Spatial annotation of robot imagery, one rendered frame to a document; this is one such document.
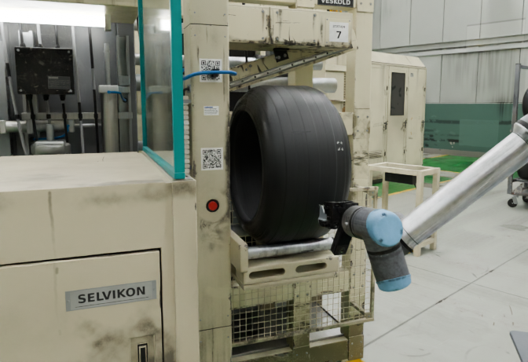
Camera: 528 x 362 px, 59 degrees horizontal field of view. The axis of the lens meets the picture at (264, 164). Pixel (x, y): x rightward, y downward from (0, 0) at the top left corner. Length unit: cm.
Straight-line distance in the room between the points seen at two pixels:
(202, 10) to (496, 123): 1196
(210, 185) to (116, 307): 78
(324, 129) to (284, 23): 59
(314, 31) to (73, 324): 148
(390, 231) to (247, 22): 103
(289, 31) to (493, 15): 1176
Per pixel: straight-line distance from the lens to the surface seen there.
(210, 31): 156
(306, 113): 152
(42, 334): 90
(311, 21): 199
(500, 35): 1337
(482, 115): 1332
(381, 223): 121
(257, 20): 189
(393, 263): 125
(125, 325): 90
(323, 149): 148
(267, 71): 203
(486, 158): 139
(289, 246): 163
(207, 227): 159
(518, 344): 188
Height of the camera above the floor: 140
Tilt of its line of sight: 7 degrees down
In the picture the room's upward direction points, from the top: straight up
